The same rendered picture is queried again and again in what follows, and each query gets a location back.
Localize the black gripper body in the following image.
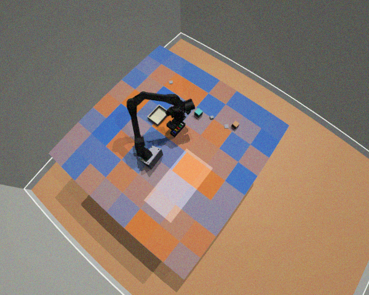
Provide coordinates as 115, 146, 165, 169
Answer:
166, 110, 191, 131

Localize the teal cube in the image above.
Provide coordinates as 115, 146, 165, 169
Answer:
194, 108, 203, 117

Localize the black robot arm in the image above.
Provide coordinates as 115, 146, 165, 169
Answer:
127, 92, 195, 162

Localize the brown cardboard box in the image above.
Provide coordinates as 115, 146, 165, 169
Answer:
231, 121, 240, 129

